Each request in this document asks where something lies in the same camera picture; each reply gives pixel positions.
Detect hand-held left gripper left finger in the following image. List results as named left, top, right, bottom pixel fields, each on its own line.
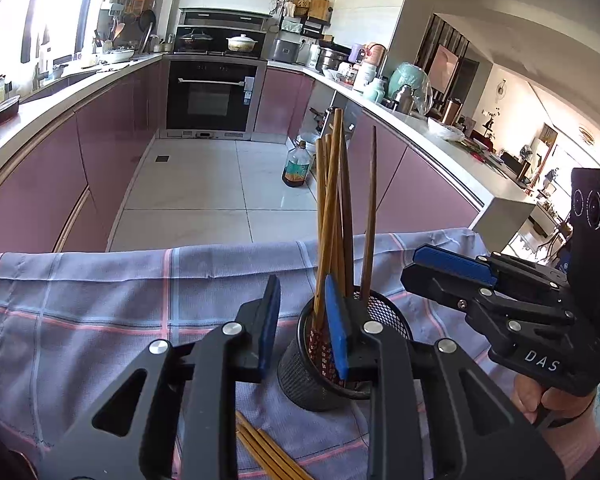
left=40, top=274, right=282, bottom=480

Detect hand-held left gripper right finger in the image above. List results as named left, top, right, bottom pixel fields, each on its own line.
left=324, top=274, right=566, bottom=480

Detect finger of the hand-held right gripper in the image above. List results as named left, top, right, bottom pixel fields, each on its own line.
left=401, top=264, right=600, bottom=356
left=412, top=245, right=573, bottom=291

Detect black mesh holder cup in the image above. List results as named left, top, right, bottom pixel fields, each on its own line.
left=277, top=290, right=415, bottom=413

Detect bundle of wooden chopsticks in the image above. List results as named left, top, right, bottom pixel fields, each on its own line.
left=235, top=107, right=378, bottom=480

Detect person's right hand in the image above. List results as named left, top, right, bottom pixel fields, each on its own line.
left=512, top=376, right=596, bottom=427

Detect pink kitchen base cabinets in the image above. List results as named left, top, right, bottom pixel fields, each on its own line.
left=254, top=62, right=486, bottom=233
left=0, top=55, right=168, bottom=281

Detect white bowl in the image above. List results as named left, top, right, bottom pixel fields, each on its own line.
left=427, top=117, right=466, bottom=141

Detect cooking oil bottle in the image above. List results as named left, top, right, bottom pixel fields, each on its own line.
left=281, top=140, right=315, bottom=188

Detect grey plaid cloth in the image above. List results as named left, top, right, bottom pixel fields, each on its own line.
left=0, top=227, right=571, bottom=480

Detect green fan in plastic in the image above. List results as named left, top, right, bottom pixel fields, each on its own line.
left=387, top=62, right=433, bottom=116

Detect white bottle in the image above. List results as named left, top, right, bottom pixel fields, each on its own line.
left=352, top=62, right=376, bottom=92

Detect steel steamer pot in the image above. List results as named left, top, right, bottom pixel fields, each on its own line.
left=316, top=47, right=351, bottom=72

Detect built-in black oven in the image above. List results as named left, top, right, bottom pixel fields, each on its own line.
left=166, top=57, right=258, bottom=133

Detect steel rice cooker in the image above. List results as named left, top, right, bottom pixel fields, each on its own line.
left=271, top=38, right=301, bottom=64

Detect white casserole pot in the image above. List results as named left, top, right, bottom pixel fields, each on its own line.
left=226, top=34, right=258, bottom=53

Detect black cooking pot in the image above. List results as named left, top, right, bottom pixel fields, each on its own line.
left=176, top=29, right=215, bottom=53

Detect steel range hood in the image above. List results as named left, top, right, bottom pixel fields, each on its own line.
left=177, top=7, right=273, bottom=56

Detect kitchen sink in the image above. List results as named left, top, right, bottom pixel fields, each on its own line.
left=22, top=67, right=101, bottom=103

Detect dark red container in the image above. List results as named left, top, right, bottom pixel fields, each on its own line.
left=0, top=95, right=21, bottom=126

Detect hanging utensil rack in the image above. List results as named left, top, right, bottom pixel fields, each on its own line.
left=95, top=0, right=158, bottom=56

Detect kitchen window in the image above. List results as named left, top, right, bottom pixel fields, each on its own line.
left=0, top=0, right=103, bottom=73

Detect framed wall picture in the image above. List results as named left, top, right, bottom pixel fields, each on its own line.
left=427, top=44, right=458, bottom=96

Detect black wall shelf rack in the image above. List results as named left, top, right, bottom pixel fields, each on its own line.
left=275, top=0, right=333, bottom=41

